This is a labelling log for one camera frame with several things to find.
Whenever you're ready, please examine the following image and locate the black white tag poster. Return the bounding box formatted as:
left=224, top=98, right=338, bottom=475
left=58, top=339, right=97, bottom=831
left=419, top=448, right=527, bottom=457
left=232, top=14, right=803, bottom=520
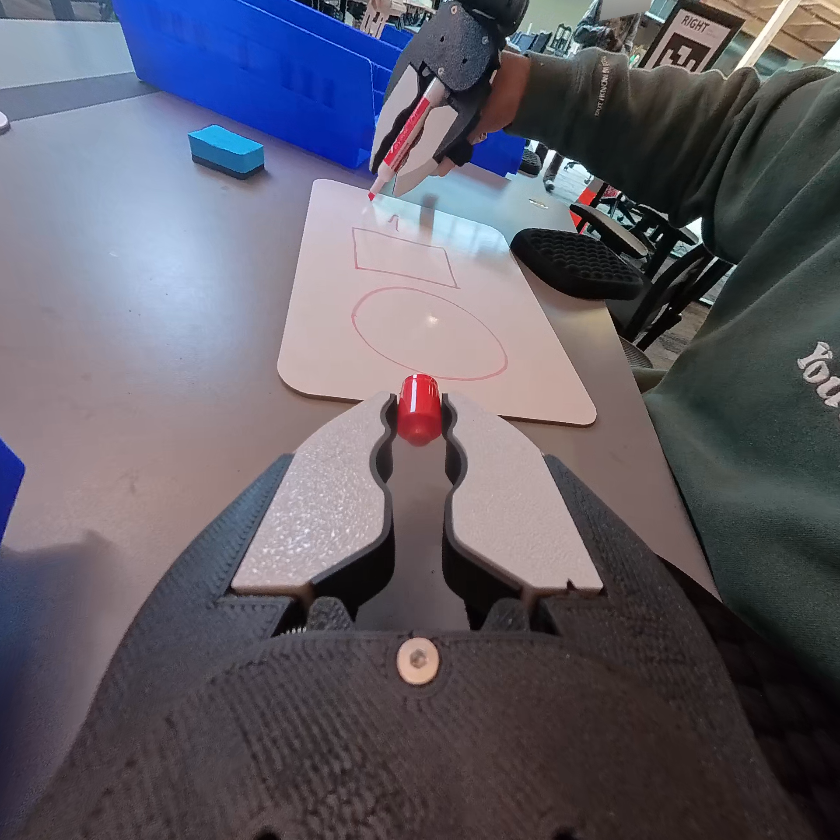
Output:
left=638, top=0, right=746, bottom=72

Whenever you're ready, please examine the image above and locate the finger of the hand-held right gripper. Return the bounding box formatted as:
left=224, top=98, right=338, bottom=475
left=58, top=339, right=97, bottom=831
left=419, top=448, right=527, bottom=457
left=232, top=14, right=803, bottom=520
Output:
left=369, top=66, right=432, bottom=177
left=392, top=105, right=460, bottom=196

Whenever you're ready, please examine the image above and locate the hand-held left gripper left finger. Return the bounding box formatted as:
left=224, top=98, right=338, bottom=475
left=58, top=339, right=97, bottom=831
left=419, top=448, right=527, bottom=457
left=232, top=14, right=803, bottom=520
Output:
left=231, top=392, right=396, bottom=601

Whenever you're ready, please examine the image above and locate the person's right forearm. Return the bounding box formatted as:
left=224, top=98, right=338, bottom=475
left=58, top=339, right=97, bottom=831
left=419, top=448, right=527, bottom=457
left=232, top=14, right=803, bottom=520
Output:
left=505, top=46, right=762, bottom=224

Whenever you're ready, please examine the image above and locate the red marker cap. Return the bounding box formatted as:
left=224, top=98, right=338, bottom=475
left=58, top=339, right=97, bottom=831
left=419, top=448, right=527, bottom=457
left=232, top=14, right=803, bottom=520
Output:
left=395, top=374, right=442, bottom=447

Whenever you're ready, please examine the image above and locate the blue plastic bin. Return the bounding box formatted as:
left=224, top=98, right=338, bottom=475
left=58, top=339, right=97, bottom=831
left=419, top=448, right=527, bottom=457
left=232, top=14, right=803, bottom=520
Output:
left=112, top=0, right=416, bottom=173
left=0, top=436, right=26, bottom=542
left=469, top=128, right=528, bottom=178

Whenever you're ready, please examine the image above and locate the red dry erase marker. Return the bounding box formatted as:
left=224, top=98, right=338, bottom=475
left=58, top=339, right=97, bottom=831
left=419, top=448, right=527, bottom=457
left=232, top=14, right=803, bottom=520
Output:
left=367, top=79, right=448, bottom=202

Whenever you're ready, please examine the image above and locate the black honeycomb pad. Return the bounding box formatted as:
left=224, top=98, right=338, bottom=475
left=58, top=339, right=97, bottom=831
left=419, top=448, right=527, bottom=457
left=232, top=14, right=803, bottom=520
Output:
left=510, top=227, right=646, bottom=302

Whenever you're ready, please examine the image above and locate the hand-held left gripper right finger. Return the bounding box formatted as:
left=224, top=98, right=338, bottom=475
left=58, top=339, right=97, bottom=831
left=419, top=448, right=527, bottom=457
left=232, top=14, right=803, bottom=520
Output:
left=444, top=392, right=605, bottom=599

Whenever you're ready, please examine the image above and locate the white whiteboard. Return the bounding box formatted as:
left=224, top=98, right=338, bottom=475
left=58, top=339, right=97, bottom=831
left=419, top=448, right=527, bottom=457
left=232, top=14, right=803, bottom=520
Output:
left=277, top=178, right=598, bottom=427

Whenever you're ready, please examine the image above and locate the black armrest office chair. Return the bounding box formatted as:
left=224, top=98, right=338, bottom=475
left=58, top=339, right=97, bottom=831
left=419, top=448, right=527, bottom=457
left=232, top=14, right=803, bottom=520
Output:
left=567, top=190, right=735, bottom=352

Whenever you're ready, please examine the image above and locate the blue whiteboard eraser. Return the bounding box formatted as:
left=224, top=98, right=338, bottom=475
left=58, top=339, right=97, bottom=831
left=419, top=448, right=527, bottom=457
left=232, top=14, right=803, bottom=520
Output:
left=188, top=125, right=266, bottom=181

